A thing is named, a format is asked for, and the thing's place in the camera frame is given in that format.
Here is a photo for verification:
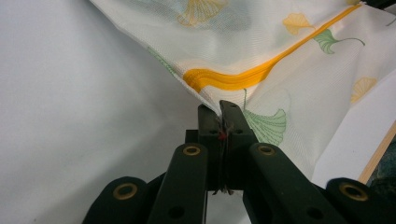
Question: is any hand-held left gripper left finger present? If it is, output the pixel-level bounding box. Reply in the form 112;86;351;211
185;104;226;196

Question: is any white leaf-print mesh laundry bag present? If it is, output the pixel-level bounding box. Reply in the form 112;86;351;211
89;0;396;182

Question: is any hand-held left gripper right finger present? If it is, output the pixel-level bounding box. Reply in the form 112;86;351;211
219;99;260;194

